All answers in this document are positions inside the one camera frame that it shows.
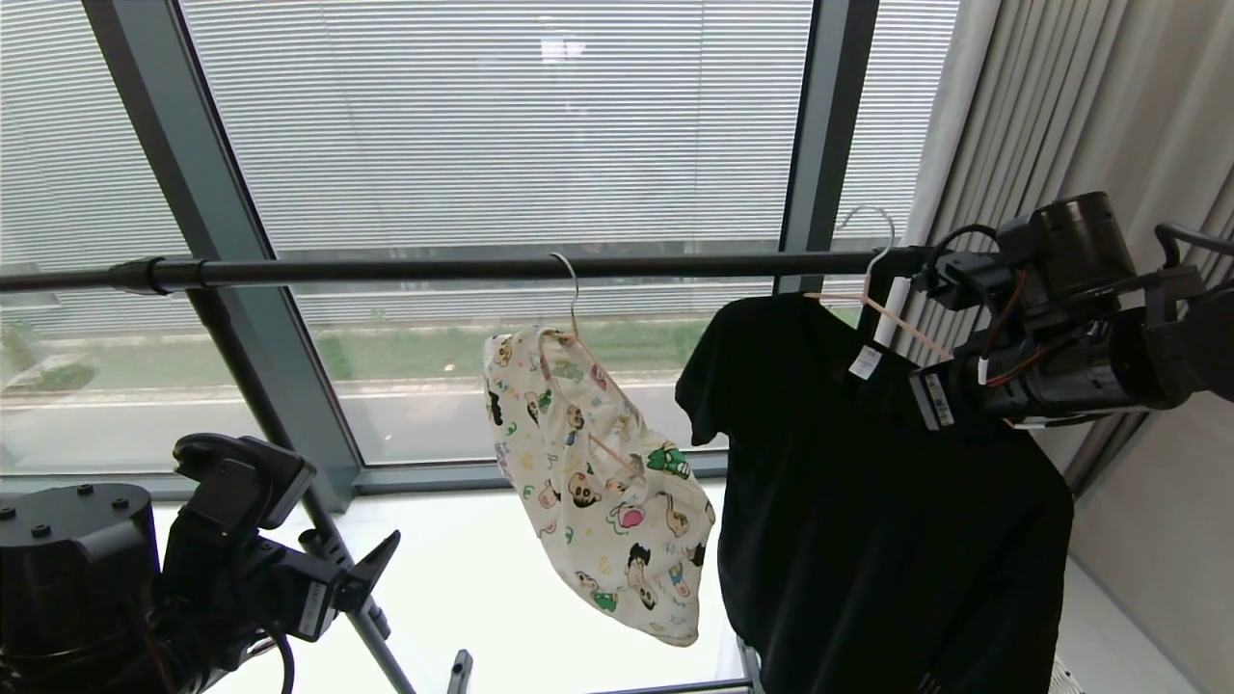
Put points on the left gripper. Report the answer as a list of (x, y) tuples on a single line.
[(280, 593)]

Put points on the cream printed garment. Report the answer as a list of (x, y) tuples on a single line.
[(598, 540)]

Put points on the beige curtain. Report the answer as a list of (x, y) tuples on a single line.
[(1060, 96)]

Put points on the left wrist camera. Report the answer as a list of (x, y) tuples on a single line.
[(241, 482)]

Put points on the pink clothes hanger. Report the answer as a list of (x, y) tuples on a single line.
[(573, 289), (892, 318)]

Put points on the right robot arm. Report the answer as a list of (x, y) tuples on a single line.
[(1080, 241)]

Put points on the black garment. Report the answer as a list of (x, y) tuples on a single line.
[(868, 540)]

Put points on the window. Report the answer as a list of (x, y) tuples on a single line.
[(482, 116)]

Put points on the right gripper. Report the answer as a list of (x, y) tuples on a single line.
[(1060, 381)]

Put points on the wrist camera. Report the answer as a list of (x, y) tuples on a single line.
[(241, 482), (974, 284)]

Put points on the black clothes rack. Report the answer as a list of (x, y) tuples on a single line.
[(434, 270)]

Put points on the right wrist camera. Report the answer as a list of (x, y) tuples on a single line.
[(974, 284)]

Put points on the white laundry basket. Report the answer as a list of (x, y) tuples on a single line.
[(1065, 680)]

